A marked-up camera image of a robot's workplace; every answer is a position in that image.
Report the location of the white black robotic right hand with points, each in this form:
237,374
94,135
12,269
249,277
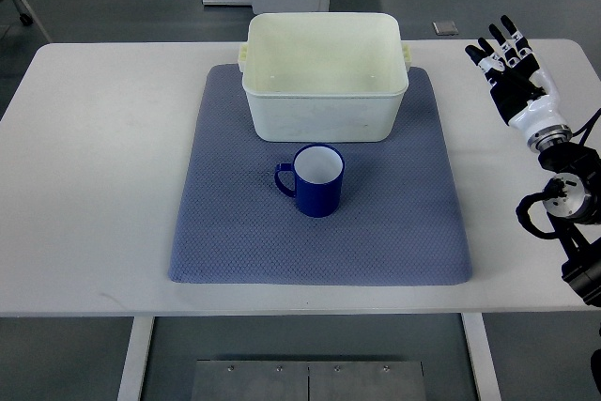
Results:
522,89

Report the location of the blue mug white inside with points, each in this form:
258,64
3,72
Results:
313,179

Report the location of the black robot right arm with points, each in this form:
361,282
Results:
570,198

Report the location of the white plastic box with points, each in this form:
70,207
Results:
336,77

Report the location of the grey floor outlet plate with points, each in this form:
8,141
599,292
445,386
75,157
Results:
445,28

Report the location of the white right table leg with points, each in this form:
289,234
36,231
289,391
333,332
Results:
485,379

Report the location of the white table leg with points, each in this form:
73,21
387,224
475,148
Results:
134,369
485,379

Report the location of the white left table leg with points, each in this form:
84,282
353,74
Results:
134,369

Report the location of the office chair base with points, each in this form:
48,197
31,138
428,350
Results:
29,17

